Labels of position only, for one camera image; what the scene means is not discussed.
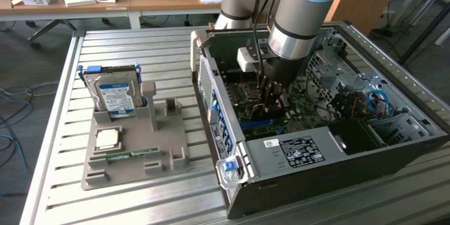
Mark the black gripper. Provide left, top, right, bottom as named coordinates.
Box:
left=263, top=57, right=303, bottom=90

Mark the CPU socket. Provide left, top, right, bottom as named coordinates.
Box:
left=239, top=82, right=266, bottom=102

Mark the silver perforated disk bay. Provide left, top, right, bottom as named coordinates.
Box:
left=367, top=113, right=435, bottom=148
left=303, top=48, right=355, bottom=104

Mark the green motherboard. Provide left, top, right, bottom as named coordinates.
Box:
left=224, top=65, right=338, bottom=141

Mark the blue expansion slot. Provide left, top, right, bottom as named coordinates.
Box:
left=240, top=119, right=279, bottom=129

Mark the black plastic shroud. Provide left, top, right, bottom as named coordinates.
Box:
left=327, top=119, right=390, bottom=156

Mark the gray power supply with label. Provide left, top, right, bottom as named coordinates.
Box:
left=243, top=126, right=350, bottom=179

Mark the wooden cabinet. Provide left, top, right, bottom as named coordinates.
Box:
left=330, top=0, right=411, bottom=36

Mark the blue case latch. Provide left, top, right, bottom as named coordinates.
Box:
left=223, top=156, right=240, bottom=173

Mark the open black PC case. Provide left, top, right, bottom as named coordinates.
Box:
left=190, top=20, right=450, bottom=220

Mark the gray parts rack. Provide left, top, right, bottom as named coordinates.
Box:
left=80, top=81, right=194, bottom=191

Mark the hard disk with blue carrier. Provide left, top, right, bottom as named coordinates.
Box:
left=76, top=61, right=146, bottom=120

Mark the green RAM stick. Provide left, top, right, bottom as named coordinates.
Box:
left=88, top=148, right=160, bottom=161

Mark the silver CPU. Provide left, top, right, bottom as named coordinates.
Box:
left=95, top=129, right=123, bottom=150

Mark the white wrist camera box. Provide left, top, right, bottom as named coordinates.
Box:
left=236, top=47, right=268, bottom=73

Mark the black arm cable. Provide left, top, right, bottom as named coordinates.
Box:
left=251, top=0, right=274, bottom=91

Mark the black red wire bundle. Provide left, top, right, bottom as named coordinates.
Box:
left=329, top=91, right=375, bottom=120

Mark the blue wire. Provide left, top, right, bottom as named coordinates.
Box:
left=365, top=90, right=397, bottom=116

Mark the gray floor cable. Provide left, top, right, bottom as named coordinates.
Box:
left=0, top=81, right=60, bottom=98

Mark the blue floor cable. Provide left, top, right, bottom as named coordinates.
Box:
left=0, top=98, right=33, bottom=197

